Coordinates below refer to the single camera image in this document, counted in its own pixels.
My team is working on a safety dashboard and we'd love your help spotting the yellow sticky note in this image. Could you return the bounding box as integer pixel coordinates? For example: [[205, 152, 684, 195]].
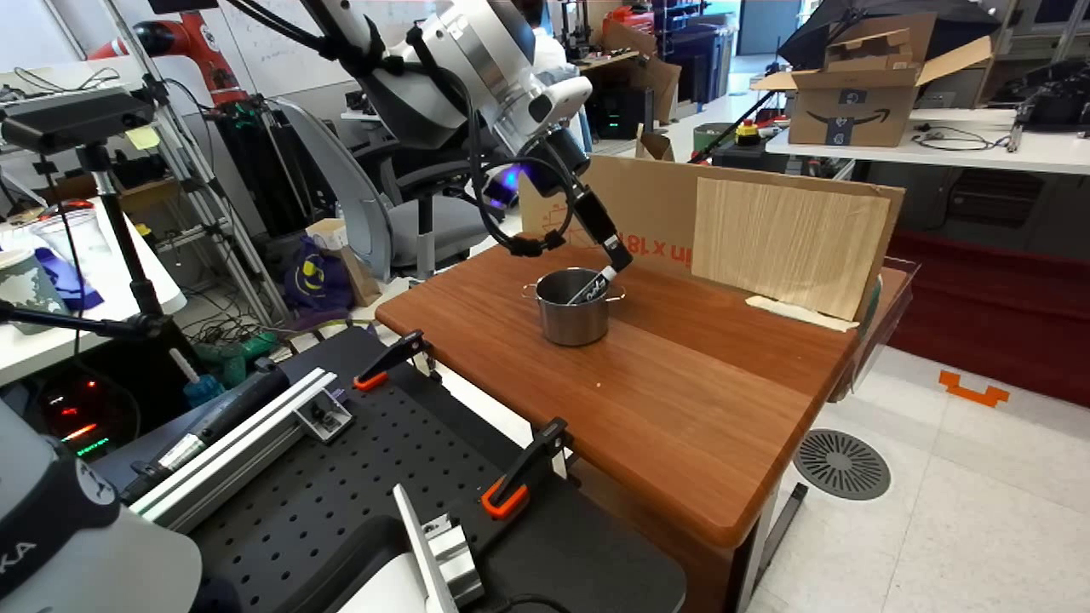
[[118, 118, 162, 157]]

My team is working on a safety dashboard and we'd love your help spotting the black padded cable hose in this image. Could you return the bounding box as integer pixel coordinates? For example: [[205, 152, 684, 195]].
[[89, 367, 297, 503]]

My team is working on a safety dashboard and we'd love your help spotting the white desk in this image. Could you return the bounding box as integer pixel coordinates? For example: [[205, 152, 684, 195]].
[[763, 101, 1090, 182]]

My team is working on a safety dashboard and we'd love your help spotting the black device with red lights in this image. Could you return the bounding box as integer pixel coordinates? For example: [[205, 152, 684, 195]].
[[13, 359, 148, 465]]

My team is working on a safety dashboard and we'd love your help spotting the black camera tripod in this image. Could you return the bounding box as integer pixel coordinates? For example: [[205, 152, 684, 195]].
[[0, 140, 189, 353]]

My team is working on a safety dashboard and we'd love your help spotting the aluminium extrusion rail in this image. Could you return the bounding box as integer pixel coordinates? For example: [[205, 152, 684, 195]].
[[118, 366, 357, 535], [387, 481, 491, 613]]

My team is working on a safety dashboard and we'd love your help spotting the pale wooden strip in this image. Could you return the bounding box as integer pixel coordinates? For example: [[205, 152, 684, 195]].
[[742, 291, 866, 337]]

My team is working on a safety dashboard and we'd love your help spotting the round metal floor drain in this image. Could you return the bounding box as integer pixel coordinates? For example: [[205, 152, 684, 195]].
[[791, 426, 896, 509]]

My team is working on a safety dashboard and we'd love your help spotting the blue cloth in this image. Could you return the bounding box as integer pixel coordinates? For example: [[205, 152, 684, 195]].
[[30, 243, 108, 317]]

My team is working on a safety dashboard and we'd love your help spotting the black perforated breadboard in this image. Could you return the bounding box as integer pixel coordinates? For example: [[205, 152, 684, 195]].
[[85, 324, 691, 613]]

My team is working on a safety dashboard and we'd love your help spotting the open Amazon cardboard box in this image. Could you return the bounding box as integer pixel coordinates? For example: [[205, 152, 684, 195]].
[[750, 10, 998, 149]]

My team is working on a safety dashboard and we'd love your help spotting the yellow red emergency stop button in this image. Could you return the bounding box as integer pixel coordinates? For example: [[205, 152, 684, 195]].
[[727, 110, 768, 145]]

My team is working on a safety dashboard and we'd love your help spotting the grey office chair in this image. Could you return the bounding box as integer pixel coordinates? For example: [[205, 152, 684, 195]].
[[267, 97, 507, 287]]

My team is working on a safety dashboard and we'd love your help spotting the dark metal table leg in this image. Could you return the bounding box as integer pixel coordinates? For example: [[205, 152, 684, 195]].
[[742, 481, 809, 610]]

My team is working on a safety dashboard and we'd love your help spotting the black stereo camera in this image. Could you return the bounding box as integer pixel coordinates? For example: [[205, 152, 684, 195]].
[[0, 84, 161, 152]]

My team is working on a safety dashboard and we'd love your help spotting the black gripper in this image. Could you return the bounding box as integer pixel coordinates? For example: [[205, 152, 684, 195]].
[[507, 111, 637, 277]]

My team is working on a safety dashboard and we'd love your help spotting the brown cardboard sheet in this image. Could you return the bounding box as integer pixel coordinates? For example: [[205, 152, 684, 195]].
[[513, 152, 913, 287]]

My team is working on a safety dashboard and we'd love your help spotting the orange black bar clamp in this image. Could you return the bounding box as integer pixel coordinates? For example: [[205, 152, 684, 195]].
[[473, 414, 572, 524], [348, 328, 441, 398]]

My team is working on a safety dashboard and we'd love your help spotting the silver metal pot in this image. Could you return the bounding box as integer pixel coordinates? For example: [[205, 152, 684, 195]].
[[528, 261, 630, 351]]

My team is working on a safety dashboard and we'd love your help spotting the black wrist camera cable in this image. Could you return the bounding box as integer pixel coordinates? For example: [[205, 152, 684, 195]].
[[466, 152, 538, 254]]

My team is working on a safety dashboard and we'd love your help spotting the teal plastic object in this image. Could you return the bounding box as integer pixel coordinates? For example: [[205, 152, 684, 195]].
[[184, 328, 282, 408]]

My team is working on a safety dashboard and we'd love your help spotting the light wood panel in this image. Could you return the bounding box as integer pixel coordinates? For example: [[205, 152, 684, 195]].
[[689, 169, 893, 324]]

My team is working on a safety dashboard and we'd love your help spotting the white side table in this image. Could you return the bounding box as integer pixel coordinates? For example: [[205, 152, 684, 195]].
[[0, 198, 189, 393]]

